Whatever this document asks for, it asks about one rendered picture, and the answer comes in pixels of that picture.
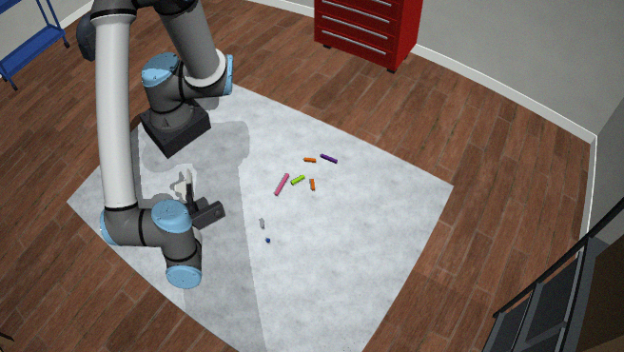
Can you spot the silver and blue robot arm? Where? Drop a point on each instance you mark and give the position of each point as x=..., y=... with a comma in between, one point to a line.
x=168, y=87

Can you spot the pink rod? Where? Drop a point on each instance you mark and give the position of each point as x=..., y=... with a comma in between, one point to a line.
x=281, y=184

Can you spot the purple rod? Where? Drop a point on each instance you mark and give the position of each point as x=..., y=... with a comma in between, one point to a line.
x=329, y=158

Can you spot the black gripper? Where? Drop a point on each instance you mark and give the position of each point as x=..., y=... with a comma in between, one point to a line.
x=184, y=187

